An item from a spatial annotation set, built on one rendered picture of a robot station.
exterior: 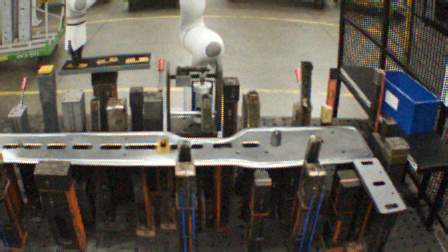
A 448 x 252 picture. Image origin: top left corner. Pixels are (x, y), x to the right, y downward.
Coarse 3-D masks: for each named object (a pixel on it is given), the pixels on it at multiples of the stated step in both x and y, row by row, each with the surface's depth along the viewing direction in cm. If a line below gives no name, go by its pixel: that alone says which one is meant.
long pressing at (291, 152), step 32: (256, 128) 154; (288, 128) 155; (320, 128) 156; (352, 128) 157; (32, 160) 131; (64, 160) 132; (96, 160) 134; (128, 160) 135; (160, 160) 136; (224, 160) 138; (256, 160) 138; (288, 160) 138; (320, 160) 139; (352, 160) 139
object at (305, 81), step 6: (306, 60) 153; (300, 66) 154; (306, 66) 149; (312, 66) 149; (306, 72) 153; (300, 78) 155; (306, 78) 154; (300, 84) 155; (306, 84) 155; (300, 90) 155; (306, 90) 155; (300, 96) 156; (306, 96) 156; (300, 102) 157
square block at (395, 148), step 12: (384, 144) 140; (396, 144) 135; (384, 156) 140; (396, 156) 134; (384, 168) 140; (396, 168) 137; (396, 180) 140; (372, 204) 149; (372, 216) 148; (372, 228) 149
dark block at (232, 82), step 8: (224, 80) 159; (232, 80) 158; (224, 88) 157; (232, 88) 157; (224, 96) 157; (232, 96) 158; (224, 104) 162; (232, 104) 159; (224, 112) 162; (232, 112) 161; (224, 120) 163; (232, 120) 162; (224, 128) 163; (232, 128) 163; (224, 136) 165; (232, 176) 173; (232, 184) 174
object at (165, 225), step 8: (160, 168) 144; (168, 168) 144; (160, 176) 146; (168, 176) 146; (160, 184) 147; (168, 184) 148; (168, 192) 149; (168, 200) 151; (160, 208) 162; (168, 208) 152; (160, 216) 158; (168, 216) 154; (168, 224) 154
